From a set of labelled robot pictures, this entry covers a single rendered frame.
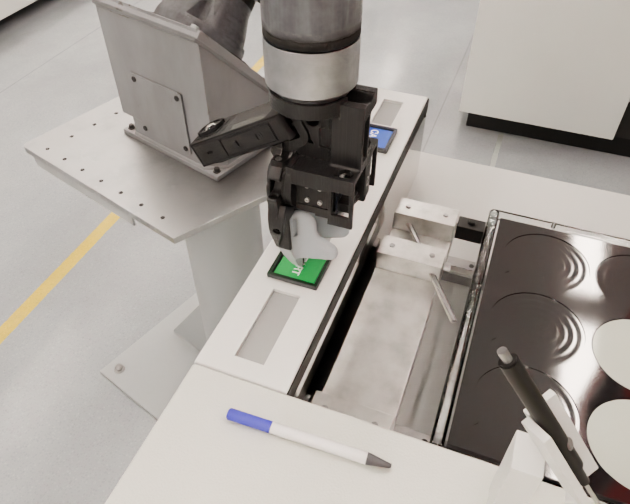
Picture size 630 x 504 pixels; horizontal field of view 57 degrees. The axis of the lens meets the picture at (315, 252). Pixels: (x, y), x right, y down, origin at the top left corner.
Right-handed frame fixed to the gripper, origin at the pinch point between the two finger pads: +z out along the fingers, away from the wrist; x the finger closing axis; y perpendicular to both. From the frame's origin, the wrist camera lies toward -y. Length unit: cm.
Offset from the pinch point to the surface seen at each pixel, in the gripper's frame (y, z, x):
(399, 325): 11.8, 9.7, 2.4
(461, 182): 12.9, 15.7, 39.8
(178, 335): -58, 96, 45
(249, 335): -0.6, 2.0, -10.1
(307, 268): 1.7, 1.2, -0.5
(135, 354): -67, 96, 35
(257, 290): -2.1, 1.6, -4.9
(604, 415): 33.5, 7.7, -2.8
